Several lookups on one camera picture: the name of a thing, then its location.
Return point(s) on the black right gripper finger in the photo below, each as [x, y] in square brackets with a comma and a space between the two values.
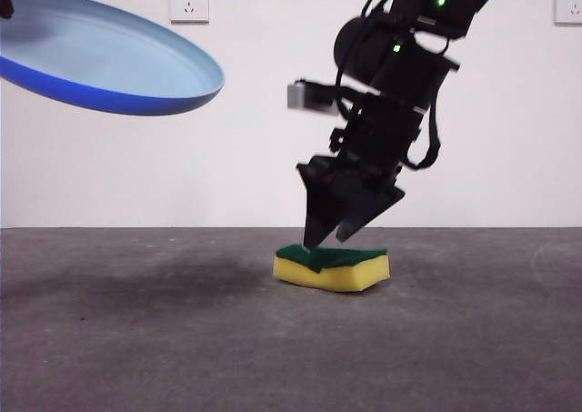
[327, 193]
[368, 212]

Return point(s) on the white wall socket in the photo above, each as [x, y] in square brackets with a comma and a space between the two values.
[569, 5]
[190, 3]

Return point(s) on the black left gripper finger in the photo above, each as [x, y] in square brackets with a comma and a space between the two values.
[5, 3]

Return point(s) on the yellow sponge with green pad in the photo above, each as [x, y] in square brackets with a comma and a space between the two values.
[336, 275]

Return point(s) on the blue round plate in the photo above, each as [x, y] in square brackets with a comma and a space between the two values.
[104, 62]

